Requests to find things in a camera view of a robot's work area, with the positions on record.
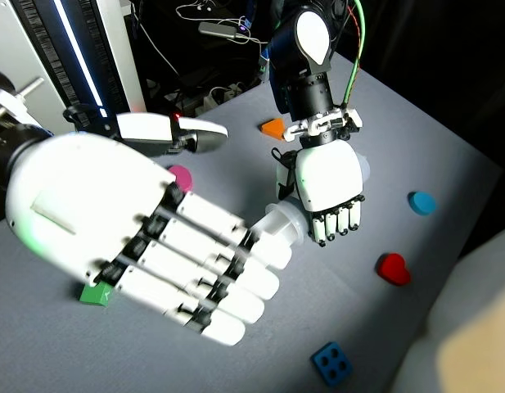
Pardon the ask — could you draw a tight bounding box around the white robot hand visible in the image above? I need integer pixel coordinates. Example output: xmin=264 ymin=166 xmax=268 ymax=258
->
xmin=4 ymin=112 xmax=294 ymax=348
xmin=271 ymin=140 xmax=367 ymax=249

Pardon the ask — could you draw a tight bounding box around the white plastic cylinder part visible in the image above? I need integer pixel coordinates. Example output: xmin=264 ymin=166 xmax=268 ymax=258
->
xmin=247 ymin=151 xmax=375 ymax=251

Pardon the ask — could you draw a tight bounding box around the orange triangle block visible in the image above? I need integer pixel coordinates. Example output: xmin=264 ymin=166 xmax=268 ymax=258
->
xmin=259 ymin=118 xmax=287 ymax=142

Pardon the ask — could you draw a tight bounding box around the green block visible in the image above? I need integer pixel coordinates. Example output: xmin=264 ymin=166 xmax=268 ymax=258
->
xmin=79 ymin=282 xmax=115 ymax=309

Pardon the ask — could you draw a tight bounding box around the pink round block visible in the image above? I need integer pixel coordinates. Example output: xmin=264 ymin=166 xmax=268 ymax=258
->
xmin=166 ymin=165 xmax=194 ymax=193

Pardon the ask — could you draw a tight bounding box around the teal round block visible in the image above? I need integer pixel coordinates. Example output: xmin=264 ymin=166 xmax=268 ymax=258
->
xmin=407 ymin=191 xmax=438 ymax=217

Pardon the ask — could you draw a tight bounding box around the red heart block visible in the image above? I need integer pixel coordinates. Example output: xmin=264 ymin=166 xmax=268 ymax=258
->
xmin=375 ymin=252 xmax=413 ymax=287

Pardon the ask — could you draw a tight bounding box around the white power strip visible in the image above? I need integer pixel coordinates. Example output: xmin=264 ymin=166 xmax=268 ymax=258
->
xmin=210 ymin=83 xmax=247 ymax=102

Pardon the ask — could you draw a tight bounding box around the grey table cloth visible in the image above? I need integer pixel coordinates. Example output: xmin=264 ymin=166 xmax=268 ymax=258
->
xmin=0 ymin=52 xmax=505 ymax=393

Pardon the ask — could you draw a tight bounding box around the white cabinet with light strip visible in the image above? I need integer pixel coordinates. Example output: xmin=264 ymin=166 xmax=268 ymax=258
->
xmin=0 ymin=0 xmax=149 ymax=136

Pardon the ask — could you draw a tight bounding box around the white cushion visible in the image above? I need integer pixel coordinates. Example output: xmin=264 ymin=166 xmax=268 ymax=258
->
xmin=393 ymin=233 xmax=505 ymax=393

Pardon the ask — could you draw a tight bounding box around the grey power adapter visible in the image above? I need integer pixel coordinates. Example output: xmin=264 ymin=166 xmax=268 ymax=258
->
xmin=197 ymin=21 xmax=239 ymax=40

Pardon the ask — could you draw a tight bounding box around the blue square four-hole block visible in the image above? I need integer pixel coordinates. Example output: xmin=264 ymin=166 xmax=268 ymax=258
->
xmin=310 ymin=341 xmax=354 ymax=387

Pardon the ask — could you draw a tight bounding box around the white cable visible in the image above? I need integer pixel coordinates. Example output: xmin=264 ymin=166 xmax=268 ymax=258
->
xmin=174 ymin=1 xmax=269 ymax=46

